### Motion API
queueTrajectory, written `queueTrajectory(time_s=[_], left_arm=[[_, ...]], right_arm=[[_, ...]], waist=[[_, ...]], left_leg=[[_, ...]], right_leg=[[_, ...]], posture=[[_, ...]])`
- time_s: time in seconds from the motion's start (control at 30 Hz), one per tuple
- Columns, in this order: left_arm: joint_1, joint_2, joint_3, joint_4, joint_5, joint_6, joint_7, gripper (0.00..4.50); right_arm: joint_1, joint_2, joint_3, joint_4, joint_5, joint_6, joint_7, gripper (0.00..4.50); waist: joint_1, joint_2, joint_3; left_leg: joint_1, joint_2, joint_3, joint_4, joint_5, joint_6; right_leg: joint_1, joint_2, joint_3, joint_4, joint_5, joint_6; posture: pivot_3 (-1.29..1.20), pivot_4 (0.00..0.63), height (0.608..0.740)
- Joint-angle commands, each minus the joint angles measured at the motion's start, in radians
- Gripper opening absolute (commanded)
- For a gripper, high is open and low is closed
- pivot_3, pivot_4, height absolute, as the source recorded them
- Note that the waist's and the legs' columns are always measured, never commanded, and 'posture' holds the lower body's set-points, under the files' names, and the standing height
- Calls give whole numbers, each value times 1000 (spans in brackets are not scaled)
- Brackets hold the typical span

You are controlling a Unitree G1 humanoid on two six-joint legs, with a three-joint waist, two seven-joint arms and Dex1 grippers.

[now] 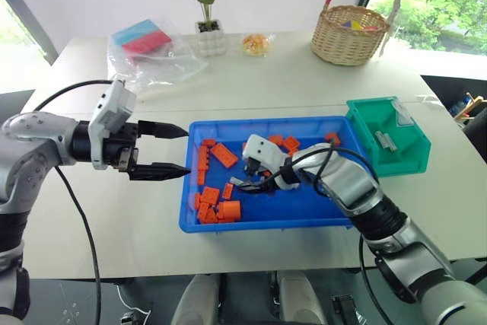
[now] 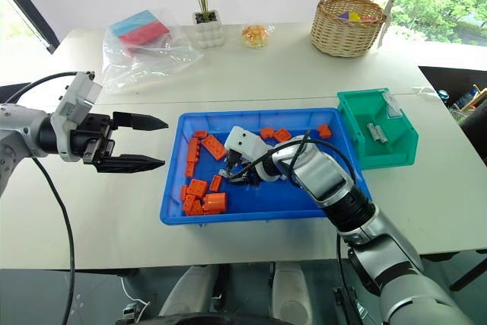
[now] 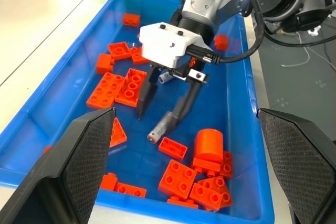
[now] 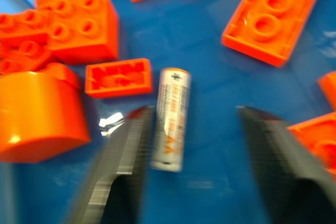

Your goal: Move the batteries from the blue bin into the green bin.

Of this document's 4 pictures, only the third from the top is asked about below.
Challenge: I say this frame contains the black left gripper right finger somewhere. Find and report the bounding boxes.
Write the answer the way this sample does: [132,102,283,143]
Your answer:
[258,108,336,224]

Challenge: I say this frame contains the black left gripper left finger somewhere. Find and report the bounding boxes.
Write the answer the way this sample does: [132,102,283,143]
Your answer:
[0,106,117,224]

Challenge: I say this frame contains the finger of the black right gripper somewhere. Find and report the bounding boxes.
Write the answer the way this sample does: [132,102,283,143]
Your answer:
[172,77,208,127]
[136,66,162,121]

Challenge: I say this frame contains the blue plastic bin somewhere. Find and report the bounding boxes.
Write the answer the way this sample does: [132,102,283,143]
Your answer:
[0,0,276,224]

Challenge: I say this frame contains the orange six-stud toy brick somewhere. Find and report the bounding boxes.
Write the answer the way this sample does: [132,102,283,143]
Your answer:
[114,68,148,108]

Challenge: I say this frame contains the orange four-stud toy brick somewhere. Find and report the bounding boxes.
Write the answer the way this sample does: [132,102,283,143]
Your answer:
[129,47,151,66]
[157,159,198,200]
[189,182,224,212]
[108,41,132,61]

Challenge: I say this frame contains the orange eight-stud toy brick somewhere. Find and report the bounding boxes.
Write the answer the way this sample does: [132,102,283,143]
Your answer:
[86,72,125,110]

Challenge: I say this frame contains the orange hollow toy brick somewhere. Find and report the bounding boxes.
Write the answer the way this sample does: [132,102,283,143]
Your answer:
[158,136,188,161]

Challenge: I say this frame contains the orange rounded toy brick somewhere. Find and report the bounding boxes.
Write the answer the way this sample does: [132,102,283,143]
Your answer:
[191,129,224,178]

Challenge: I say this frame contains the orange two-stud toy brick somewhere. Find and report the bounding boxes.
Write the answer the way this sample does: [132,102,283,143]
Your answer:
[218,151,234,180]
[166,196,200,209]
[114,182,147,198]

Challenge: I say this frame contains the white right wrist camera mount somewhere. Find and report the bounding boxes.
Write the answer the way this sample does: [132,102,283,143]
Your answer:
[139,22,204,69]

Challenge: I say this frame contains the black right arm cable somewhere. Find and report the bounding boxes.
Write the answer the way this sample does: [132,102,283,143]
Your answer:
[181,0,266,65]

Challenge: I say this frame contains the thin white cable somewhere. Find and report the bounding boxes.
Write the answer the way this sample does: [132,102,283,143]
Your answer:
[280,31,336,68]

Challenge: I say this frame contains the thin black cable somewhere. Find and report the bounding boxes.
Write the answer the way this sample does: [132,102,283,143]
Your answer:
[264,28,336,48]

